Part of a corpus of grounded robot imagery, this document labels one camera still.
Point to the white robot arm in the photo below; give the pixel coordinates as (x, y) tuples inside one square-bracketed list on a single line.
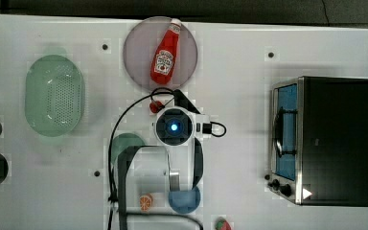
[(172, 165)]

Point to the black toaster oven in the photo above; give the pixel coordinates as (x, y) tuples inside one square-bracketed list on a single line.
[(318, 147)]

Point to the red plush ketchup bottle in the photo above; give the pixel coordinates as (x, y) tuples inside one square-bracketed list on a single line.
[(164, 59)]

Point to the grey round plate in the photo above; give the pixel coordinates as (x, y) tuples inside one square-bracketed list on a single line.
[(141, 44)]

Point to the blue cup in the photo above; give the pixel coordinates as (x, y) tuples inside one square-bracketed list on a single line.
[(185, 202)]

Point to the orange slice toy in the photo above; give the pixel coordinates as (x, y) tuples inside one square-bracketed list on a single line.
[(146, 202)]

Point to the strawberry toy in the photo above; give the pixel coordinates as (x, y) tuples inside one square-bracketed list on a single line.
[(222, 224)]

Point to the green plastic colander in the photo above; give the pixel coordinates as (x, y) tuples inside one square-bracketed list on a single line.
[(54, 95)]

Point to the green cup with handle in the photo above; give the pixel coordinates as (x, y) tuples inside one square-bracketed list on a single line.
[(123, 141)]

